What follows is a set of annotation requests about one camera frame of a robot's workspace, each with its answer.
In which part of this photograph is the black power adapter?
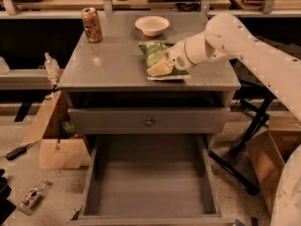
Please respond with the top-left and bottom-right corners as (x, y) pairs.
(6, 144), (29, 161)

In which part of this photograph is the plastic bottle on floor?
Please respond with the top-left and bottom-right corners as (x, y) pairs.
(18, 179), (51, 216)

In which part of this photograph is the cardboard box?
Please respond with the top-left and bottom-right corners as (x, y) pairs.
(21, 91), (90, 170)
(246, 116), (301, 213)

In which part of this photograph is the green jalapeno chip bag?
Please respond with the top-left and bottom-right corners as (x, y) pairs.
(138, 40), (191, 81)

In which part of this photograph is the left cardboard box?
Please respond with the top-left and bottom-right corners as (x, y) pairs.
(21, 91), (90, 170)

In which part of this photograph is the black folding stand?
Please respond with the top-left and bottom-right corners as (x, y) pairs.
(208, 79), (277, 196)

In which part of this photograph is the green bag in box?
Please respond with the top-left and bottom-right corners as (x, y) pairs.
(60, 121), (76, 137)

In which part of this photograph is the white bowl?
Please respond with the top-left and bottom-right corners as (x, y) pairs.
(135, 16), (169, 37)

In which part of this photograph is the grey drawer cabinet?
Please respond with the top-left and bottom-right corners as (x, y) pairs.
(57, 10), (242, 226)

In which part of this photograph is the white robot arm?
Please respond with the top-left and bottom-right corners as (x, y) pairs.
(147, 14), (301, 226)

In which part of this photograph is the clear sanitizer bottle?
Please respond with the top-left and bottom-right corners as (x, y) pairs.
(44, 53), (59, 76)

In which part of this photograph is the open grey lower drawer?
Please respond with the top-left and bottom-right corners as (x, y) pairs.
(66, 135), (234, 226)

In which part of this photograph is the right cardboard box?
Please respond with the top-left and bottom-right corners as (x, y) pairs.
(246, 116), (301, 213)

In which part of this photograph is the closed grey upper drawer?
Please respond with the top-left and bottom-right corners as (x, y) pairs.
(68, 107), (230, 135)

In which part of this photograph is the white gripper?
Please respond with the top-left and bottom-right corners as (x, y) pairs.
(147, 40), (192, 77)

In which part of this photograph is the patterned drink can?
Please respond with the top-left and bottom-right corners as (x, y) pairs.
(81, 8), (103, 42)

